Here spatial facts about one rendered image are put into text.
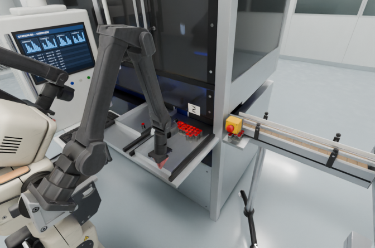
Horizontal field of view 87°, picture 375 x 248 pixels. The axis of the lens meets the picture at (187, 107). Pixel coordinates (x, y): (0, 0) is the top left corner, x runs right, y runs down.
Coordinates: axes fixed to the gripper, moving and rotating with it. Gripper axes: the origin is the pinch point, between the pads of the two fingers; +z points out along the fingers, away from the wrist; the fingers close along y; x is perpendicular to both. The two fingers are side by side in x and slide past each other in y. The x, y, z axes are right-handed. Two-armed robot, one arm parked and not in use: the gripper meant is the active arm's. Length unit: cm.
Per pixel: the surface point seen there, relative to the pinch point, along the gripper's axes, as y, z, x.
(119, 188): 28, 88, 79
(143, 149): 6.2, 2.1, 18.8
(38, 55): -11, -41, 89
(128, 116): 23, -1, 52
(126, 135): 9.4, 1.8, 37.4
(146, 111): 35, -3, 47
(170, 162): 7.6, 1.8, -0.1
